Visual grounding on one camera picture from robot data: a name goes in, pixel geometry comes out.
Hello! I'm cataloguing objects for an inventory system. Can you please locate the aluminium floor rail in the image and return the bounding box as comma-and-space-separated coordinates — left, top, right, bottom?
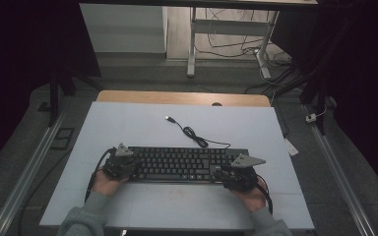
0, 104, 72, 236
303, 104, 377, 236

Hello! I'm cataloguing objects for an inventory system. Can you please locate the black computer keyboard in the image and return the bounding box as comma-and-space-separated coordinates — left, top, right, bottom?
127, 146, 251, 185

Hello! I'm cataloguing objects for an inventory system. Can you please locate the person's left hand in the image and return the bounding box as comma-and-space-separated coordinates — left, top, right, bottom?
92, 168, 130, 198

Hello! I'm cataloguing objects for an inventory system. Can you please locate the white paper tag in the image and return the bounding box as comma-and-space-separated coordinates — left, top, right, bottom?
283, 137, 300, 157

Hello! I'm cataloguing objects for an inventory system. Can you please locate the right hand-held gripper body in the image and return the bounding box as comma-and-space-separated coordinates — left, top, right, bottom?
216, 153, 267, 193

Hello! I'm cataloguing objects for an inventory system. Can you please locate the black keyboard cable with plug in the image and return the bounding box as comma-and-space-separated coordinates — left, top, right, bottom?
164, 115, 232, 149

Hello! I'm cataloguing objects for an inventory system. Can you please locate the white board sheet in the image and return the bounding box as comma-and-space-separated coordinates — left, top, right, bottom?
38, 100, 316, 231

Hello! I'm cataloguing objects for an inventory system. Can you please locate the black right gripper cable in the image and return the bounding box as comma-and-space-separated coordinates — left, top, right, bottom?
254, 173, 275, 215

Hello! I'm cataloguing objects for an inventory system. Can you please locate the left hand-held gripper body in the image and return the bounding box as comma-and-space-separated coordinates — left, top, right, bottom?
102, 142, 140, 181

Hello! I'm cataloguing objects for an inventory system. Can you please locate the dark curtain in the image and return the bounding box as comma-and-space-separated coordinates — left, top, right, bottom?
0, 0, 102, 178
270, 0, 378, 203

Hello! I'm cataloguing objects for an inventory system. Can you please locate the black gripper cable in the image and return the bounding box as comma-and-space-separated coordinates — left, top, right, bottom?
84, 147, 116, 204
254, 173, 275, 215

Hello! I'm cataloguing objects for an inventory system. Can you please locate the white metal desk frame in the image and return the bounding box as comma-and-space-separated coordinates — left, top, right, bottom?
78, 0, 319, 80

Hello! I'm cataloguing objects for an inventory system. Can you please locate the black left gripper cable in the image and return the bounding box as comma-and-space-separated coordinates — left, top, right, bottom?
84, 147, 116, 204

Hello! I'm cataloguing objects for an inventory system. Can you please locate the wooden table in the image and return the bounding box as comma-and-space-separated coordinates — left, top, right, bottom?
95, 89, 272, 108

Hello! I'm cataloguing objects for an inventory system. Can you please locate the white cabinet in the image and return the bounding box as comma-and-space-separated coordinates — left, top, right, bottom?
79, 3, 168, 54

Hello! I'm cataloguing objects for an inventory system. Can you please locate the black floor plate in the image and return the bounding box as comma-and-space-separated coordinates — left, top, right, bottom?
50, 127, 75, 151

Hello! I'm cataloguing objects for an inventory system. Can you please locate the tangle of floor cables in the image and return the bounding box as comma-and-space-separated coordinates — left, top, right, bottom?
195, 8, 304, 96

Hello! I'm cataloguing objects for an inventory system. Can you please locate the person's right hand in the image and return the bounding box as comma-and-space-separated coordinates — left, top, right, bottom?
229, 183, 269, 214

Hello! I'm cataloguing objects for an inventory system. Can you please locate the black metal stand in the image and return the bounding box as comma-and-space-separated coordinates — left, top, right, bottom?
298, 65, 330, 136
46, 63, 104, 128

